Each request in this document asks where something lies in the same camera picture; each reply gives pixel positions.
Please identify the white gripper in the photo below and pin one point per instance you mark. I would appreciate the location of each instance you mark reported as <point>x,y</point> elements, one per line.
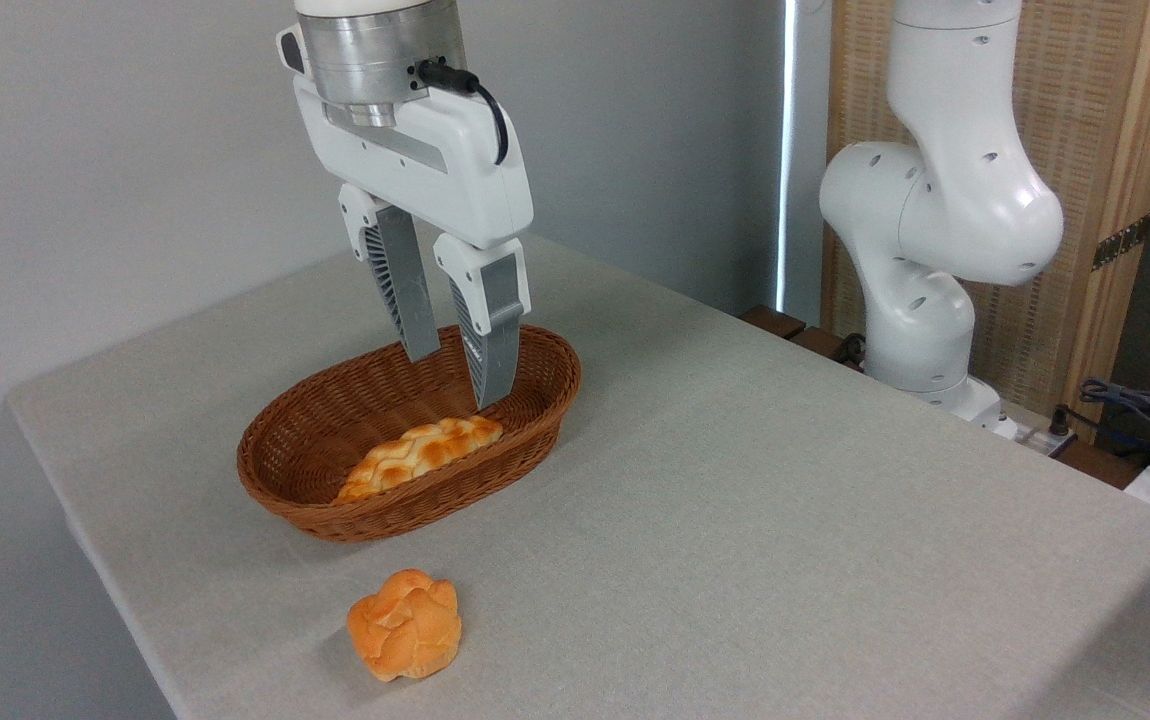
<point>435,165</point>

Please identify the long braided bread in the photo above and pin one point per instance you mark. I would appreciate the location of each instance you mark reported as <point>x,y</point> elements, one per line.
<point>420,452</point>

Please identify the round bread roll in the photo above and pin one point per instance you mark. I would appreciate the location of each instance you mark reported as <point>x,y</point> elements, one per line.
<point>405,628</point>

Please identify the brown wicker basket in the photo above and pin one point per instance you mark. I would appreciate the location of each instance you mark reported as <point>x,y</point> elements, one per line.
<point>335,440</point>

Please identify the wooden rattan folding screen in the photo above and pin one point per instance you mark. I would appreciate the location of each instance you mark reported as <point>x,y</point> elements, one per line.
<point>1095,110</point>

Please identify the metal screen hinge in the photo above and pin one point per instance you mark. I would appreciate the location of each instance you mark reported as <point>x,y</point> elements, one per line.
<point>1122,241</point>

